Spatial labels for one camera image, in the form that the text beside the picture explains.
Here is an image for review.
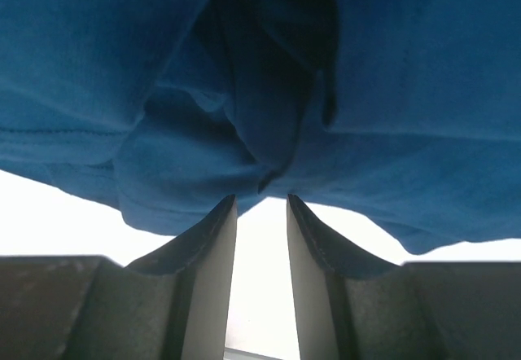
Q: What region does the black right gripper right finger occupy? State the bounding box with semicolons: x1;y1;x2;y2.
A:
287;195;520;359

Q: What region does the blue t shirt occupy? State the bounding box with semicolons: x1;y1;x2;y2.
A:
1;0;520;254

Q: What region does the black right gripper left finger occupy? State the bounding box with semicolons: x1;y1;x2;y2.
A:
1;196;237;359

